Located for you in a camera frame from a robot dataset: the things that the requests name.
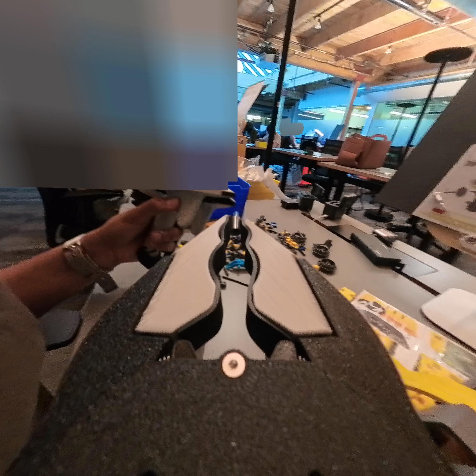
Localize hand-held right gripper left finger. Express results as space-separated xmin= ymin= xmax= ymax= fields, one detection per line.
xmin=134 ymin=215 xmax=230 ymax=350

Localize person's left hand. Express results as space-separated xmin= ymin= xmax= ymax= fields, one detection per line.
xmin=94 ymin=198 xmax=184 ymax=271

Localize yellow toy vehicle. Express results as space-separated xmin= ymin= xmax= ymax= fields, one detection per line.
xmin=394 ymin=357 xmax=476 ymax=445

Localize black flat power bank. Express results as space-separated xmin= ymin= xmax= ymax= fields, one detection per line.
xmin=350 ymin=231 xmax=406 ymax=271

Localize pile of small toy pieces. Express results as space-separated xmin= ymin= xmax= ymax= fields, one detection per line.
xmin=219 ymin=215 xmax=308 ymax=288

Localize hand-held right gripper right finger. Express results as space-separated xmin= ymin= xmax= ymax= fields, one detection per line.
xmin=241 ymin=218 xmax=333 ymax=352

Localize brown bag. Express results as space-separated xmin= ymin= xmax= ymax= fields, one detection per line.
xmin=337 ymin=133 xmax=392 ymax=170

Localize yellow plastic bin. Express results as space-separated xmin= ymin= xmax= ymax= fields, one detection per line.
xmin=245 ymin=181 xmax=279 ymax=201

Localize person's shirt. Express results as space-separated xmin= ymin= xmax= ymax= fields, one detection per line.
xmin=0 ymin=281 xmax=47 ymax=469

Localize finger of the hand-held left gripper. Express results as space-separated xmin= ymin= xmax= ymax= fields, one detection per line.
xmin=178 ymin=189 xmax=238 ymax=236

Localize white rounded pad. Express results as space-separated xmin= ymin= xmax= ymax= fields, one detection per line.
xmin=421 ymin=288 xmax=476 ymax=352

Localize instruction booklet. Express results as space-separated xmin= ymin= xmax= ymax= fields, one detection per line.
xmin=412 ymin=144 xmax=476 ymax=238

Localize clear plastic bags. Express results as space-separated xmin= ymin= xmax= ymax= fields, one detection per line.
xmin=238 ymin=155 xmax=287 ymax=203

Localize blue plastic bin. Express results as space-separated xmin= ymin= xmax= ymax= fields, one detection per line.
xmin=227 ymin=177 xmax=251 ymax=219

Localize grey wrist strap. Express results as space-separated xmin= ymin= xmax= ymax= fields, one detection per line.
xmin=62 ymin=234 xmax=119 ymax=293

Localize person's left forearm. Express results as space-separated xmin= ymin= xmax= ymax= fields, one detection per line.
xmin=0 ymin=257 xmax=98 ymax=318

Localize printed sticker sheet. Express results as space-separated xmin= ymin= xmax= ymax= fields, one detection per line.
xmin=351 ymin=292 xmax=476 ymax=387

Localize black display board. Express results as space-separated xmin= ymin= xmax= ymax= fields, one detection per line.
xmin=375 ymin=79 xmax=476 ymax=217

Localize black office chair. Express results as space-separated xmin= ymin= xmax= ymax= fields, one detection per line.
xmin=37 ymin=188 xmax=125 ymax=248

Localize black floor lamp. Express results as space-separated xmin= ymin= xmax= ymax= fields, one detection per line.
xmin=408 ymin=46 xmax=474 ymax=149

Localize black vertical pole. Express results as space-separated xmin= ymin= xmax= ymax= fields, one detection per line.
xmin=261 ymin=0 xmax=298 ymax=172

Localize wooden top desk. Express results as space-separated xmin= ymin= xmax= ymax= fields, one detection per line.
xmin=316 ymin=160 xmax=398 ymax=183
xmin=271 ymin=147 xmax=339 ymax=162

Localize black charging dock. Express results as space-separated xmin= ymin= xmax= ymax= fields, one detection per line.
xmin=323 ymin=193 xmax=361 ymax=221

